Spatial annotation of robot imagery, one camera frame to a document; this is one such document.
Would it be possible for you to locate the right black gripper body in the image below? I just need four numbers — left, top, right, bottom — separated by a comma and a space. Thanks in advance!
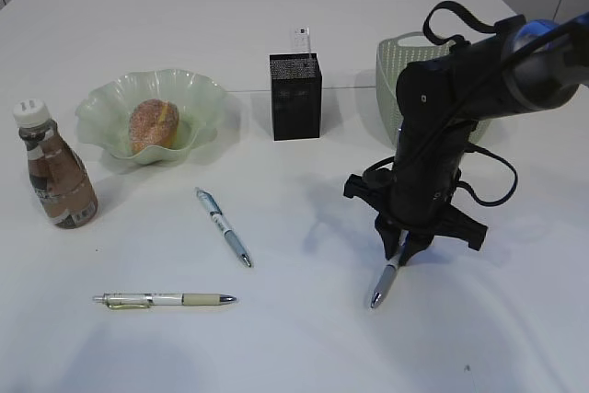
343, 121, 487, 250

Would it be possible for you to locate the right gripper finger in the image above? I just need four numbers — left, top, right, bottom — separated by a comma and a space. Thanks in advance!
399, 232, 433, 266
375, 222, 401, 260

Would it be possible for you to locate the grey grip pen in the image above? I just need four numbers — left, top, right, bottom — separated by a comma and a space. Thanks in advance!
370, 230, 408, 309

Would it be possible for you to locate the blue grip pen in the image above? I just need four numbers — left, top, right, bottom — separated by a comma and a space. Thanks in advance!
195, 188, 253, 268

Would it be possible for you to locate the clear plastic ruler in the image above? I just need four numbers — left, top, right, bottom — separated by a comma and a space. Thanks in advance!
290, 27, 312, 53

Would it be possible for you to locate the sugared bread roll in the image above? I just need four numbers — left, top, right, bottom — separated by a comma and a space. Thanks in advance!
128, 99, 179, 154

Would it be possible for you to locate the cream grip pen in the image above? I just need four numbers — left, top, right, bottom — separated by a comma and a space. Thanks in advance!
92, 293, 237, 310

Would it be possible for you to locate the brown drink bottle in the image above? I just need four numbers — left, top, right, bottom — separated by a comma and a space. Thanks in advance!
13, 99, 98, 229

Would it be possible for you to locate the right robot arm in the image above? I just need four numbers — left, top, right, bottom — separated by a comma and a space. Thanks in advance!
343, 1, 588, 264

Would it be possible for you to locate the green plastic woven basket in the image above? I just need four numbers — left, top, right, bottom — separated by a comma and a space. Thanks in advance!
375, 31, 489, 150

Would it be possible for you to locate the black square pen holder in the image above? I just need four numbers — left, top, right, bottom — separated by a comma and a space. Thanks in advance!
269, 52, 322, 141

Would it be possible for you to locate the green wavy glass plate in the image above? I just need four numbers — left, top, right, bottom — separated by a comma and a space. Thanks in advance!
75, 69, 226, 165

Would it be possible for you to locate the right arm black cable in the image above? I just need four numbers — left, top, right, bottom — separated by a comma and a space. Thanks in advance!
361, 0, 581, 208

